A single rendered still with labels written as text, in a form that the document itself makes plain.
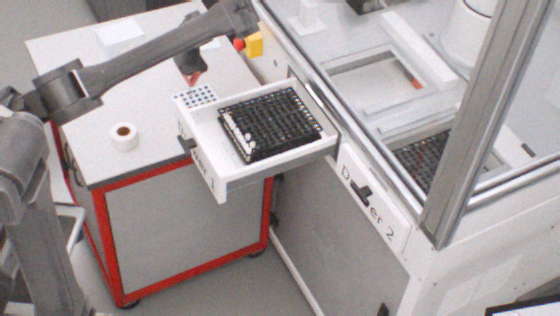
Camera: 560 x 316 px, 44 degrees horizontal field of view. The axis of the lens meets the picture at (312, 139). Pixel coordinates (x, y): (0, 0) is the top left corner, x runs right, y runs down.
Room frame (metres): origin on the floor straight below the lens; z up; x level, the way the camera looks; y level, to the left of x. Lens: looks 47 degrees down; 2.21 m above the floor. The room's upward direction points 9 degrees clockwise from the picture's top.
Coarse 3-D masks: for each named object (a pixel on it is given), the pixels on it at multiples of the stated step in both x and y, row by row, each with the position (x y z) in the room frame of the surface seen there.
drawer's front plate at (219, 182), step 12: (180, 108) 1.23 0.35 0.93; (180, 120) 1.23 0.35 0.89; (192, 120) 1.20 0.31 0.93; (180, 132) 1.24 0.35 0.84; (192, 132) 1.16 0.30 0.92; (204, 144) 1.12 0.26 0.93; (192, 156) 1.17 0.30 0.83; (204, 156) 1.10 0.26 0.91; (216, 168) 1.06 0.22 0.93; (216, 180) 1.05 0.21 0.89; (216, 192) 1.05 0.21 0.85
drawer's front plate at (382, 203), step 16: (352, 160) 1.15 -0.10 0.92; (352, 176) 1.14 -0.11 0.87; (368, 176) 1.10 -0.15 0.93; (352, 192) 1.13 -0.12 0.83; (384, 192) 1.06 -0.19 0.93; (368, 208) 1.07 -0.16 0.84; (384, 208) 1.03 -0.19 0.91; (384, 224) 1.02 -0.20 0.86; (400, 224) 0.98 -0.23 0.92; (400, 240) 0.96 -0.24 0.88
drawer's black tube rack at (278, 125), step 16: (272, 96) 1.36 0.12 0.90; (288, 96) 1.37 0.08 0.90; (240, 112) 1.28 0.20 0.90; (256, 112) 1.29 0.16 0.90; (272, 112) 1.30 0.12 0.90; (288, 112) 1.30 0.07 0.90; (304, 112) 1.31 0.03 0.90; (224, 128) 1.24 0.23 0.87; (240, 128) 1.22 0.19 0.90; (256, 128) 1.26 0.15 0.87; (272, 128) 1.24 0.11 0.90; (288, 128) 1.26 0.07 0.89; (304, 128) 1.27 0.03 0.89; (320, 128) 1.27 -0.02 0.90; (256, 144) 1.18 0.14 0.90; (272, 144) 1.21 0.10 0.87; (288, 144) 1.22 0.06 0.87; (304, 144) 1.23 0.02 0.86; (256, 160) 1.15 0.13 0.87
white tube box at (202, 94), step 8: (192, 88) 1.44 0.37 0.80; (200, 88) 1.45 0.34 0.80; (208, 88) 1.46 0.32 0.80; (176, 96) 1.41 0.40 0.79; (184, 96) 1.41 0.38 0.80; (192, 96) 1.41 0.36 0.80; (200, 96) 1.42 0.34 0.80; (208, 96) 1.42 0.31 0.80; (216, 96) 1.43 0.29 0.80; (192, 104) 1.38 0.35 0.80; (200, 104) 1.39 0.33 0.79
